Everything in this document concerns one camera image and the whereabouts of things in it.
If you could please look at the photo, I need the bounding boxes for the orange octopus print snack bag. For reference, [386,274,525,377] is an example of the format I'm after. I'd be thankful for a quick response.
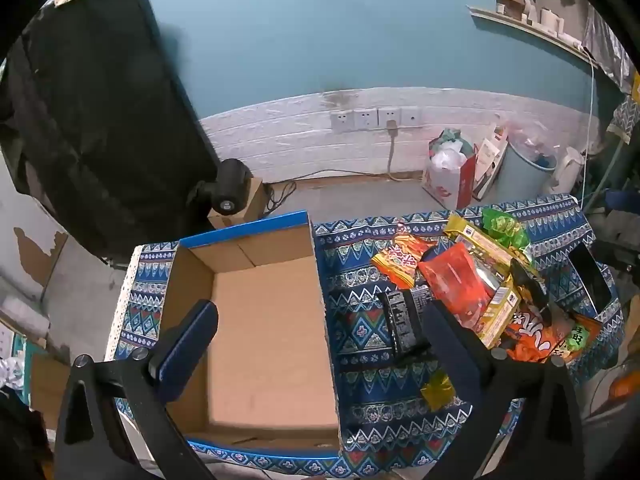
[500,260,576,363]

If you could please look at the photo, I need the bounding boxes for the yellow green candy wrapper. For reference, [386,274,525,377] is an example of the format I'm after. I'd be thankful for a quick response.
[420,372,456,411]

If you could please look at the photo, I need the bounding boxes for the white paper bag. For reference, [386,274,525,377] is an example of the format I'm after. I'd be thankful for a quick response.
[472,122,508,201]

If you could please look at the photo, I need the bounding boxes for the black smartphone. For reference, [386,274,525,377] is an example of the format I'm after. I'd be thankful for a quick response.
[567,242,613,313]

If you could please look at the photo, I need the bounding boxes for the small orange green snack packet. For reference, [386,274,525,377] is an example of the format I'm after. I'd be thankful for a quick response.
[560,317,603,361]

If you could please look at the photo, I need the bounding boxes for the white wall shelf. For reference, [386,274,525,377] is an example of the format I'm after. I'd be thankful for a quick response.
[467,5,601,68]

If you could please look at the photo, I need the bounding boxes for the beige plug with cable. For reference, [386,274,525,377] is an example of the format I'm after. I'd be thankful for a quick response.
[295,120,423,183]

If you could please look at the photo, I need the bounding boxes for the orange yellow snack bag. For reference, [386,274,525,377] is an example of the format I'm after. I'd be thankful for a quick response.
[371,222,436,290]

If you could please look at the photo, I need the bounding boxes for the yellow gold snack box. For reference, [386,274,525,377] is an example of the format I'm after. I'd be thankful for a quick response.
[444,212,523,350]

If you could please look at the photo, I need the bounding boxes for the blue patterned tablecloth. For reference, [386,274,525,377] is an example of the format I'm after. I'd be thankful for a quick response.
[106,194,626,478]

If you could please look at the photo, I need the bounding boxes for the black snack packet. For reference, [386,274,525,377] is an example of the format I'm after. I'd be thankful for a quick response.
[377,287,436,366]

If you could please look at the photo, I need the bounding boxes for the thin white hanging cable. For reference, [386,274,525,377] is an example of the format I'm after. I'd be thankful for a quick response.
[575,45,598,201]

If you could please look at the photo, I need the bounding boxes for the cardboard sheet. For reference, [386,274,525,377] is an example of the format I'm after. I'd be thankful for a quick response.
[27,352,71,431]

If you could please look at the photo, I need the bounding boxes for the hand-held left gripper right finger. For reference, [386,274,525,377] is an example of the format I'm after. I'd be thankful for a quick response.
[422,301,586,480]

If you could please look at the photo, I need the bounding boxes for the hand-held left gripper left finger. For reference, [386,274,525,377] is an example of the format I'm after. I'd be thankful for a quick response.
[54,300,219,480]

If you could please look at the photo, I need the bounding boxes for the blue-sided cardboard box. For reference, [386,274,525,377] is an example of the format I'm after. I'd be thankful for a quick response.
[157,211,343,461]

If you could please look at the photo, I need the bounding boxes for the red snack bag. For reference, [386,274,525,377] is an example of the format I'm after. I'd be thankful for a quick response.
[419,242,496,333]

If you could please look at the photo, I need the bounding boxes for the black cloth cover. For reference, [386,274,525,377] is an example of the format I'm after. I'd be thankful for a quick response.
[0,0,221,263]

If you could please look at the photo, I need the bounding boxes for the small brown cardboard box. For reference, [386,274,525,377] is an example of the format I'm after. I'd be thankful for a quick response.
[207,177,266,231]

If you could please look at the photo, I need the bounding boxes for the green snack bag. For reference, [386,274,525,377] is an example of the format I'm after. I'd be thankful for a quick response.
[481,207,532,263]

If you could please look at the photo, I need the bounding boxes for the black floor cable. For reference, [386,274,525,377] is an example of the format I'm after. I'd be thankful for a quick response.
[265,180,298,213]

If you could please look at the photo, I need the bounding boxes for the black round device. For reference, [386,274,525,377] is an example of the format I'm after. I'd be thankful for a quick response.
[187,158,253,216]

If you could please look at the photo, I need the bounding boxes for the red white shopping bag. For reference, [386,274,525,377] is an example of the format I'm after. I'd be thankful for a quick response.
[421,129,478,211]

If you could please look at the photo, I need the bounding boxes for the grey blue trash bin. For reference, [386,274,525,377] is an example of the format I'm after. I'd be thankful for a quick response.
[492,130,558,206]

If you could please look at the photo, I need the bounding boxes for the white electric kettle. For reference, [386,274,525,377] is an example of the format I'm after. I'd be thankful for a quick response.
[542,146,586,196]

